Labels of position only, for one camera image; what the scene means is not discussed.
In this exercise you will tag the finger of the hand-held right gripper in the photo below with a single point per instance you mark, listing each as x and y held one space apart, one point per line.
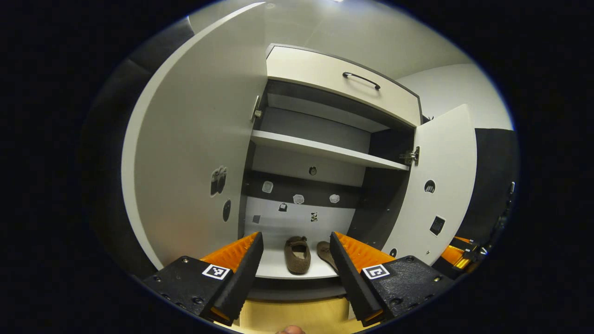
452 257
464 239

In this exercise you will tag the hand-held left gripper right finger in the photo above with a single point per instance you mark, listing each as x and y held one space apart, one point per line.
352 278

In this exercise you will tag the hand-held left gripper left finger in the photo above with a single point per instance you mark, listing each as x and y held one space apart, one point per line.
241 278

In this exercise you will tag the brown fuzzy shoe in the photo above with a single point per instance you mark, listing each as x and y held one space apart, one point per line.
297 257
326 255

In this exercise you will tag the white and grey shoe cabinet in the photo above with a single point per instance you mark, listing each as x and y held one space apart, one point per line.
297 222

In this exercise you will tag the white shoe cabinet door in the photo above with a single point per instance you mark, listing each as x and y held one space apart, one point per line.
445 153
185 139

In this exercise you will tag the metal door hinge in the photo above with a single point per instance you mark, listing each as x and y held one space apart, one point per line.
412 156
256 110

